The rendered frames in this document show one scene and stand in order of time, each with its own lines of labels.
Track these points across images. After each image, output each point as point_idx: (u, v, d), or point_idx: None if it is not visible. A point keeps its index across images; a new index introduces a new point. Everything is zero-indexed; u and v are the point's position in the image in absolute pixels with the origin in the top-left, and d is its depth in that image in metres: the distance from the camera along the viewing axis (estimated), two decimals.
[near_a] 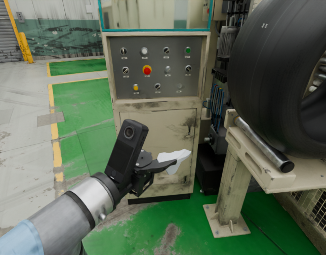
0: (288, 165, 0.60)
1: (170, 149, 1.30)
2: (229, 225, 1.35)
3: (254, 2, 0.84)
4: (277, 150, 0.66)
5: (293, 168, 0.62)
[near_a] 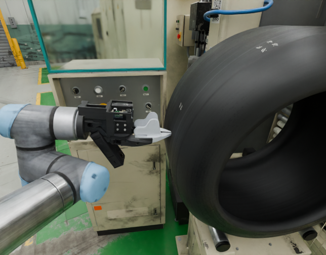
0: (223, 246, 0.54)
1: (136, 183, 1.24)
2: None
3: (206, 46, 0.78)
4: None
5: (229, 247, 0.56)
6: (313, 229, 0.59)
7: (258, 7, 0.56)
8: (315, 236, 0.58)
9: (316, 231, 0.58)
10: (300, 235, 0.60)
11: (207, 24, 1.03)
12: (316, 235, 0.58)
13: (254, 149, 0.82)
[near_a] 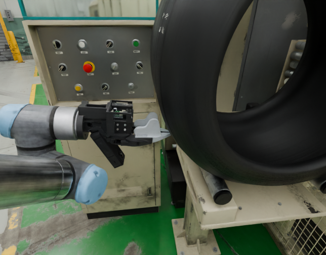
0: (219, 201, 0.44)
1: (128, 159, 1.13)
2: (197, 245, 1.18)
3: None
4: (205, 179, 0.50)
5: (225, 191, 0.43)
6: (325, 178, 0.47)
7: None
8: None
9: None
10: None
11: None
12: None
13: (259, 103, 0.71)
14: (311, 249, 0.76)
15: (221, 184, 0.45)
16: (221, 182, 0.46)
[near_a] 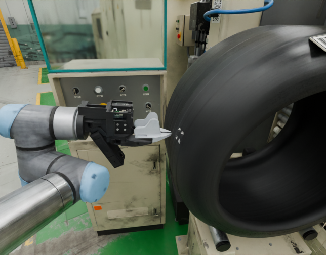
0: (220, 249, 0.55)
1: (136, 183, 1.24)
2: None
3: (206, 46, 0.78)
4: (208, 227, 0.61)
5: (225, 242, 0.54)
6: None
7: (259, 7, 0.56)
8: (311, 234, 0.57)
9: (308, 231, 0.57)
10: None
11: (207, 24, 1.03)
12: (311, 232, 0.57)
13: (254, 149, 0.82)
14: None
15: (222, 235, 0.56)
16: (222, 233, 0.56)
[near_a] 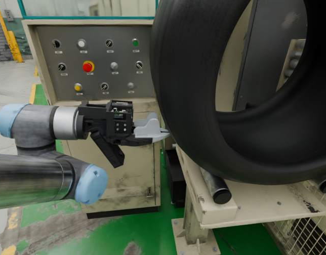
0: (225, 201, 0.44)
1: (127, 158, 1.13)
2: (197, 245, 1.18)
3: None
4: None
5: (213, 199, 0.44)
6: (316, 186, 0.49)
7: None
8: (325, 190, 0.47)
9: (320, 189, 0.48)
10: None
11: None
12: (322, 189, 0.47)
13: (258, 103, 0.71)
14: (311, 249, 0.76)
15: (210, 191, 0.46)
16: (209, 188, 0.46)
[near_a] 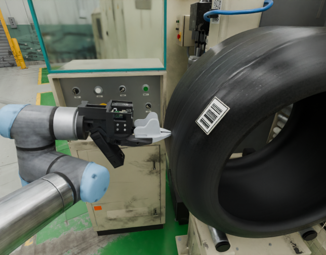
0: (225, 250, 0.55)
1: (136, 184, 1.24)
2: None
3: (206, 46, 0.78)
4: None
5: (215, 248, 0.55)
6: (299, 235, 0.60)
7: (258, 8, 0.56)
8: (306, 239, 0.58)
9: (302, 238, 0.59)
10: (312, 227, 0.58)
11: (207, 24, 1.03)
12: (304, 238, 0.58)
13: (254, 149, 0.82)
14: None
15: (213, 240, 0.57)
16: (212, 238, 0.57)
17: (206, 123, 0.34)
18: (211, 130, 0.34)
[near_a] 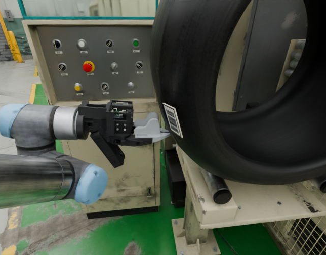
0: (227, 196, 0.44)
1: (127, 158, 1.13)
2: (197, 245, 1.18)
3: None
4: None
5: (222, 203, 0.45)
6: None
7: None
8: None
9: None
10: (319, 180, 0.48)
11: None
12: None
13: (259, 103, 0.71)
14: (311, 249, 0.76)
15: None
16: None
17: (174, 128, 0.34)
18: (181, 132, 0.33)
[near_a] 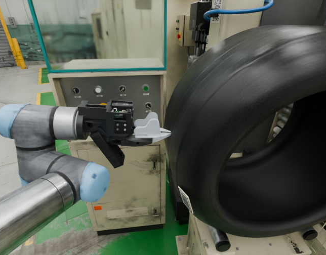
0: (227, 246, 0.55)
1: (136, 183, 1.24)
2: None
3: (206, 46, 0.78)
4: None
5: (222, 250, 0.56)
6: None
7: (258, 7, 0.56)
8: (312, 239, 0.58)
9: (311, 237, 0.59)
10: (302, 230, 0.58)
11: (207, 24, 1.03)
12: (311, 239, 0.59)
13: (254, 149, 0.82)
14: None
15: None
16: None
17: (187, 205, 0.45)
18: (192, 210, 0.44)
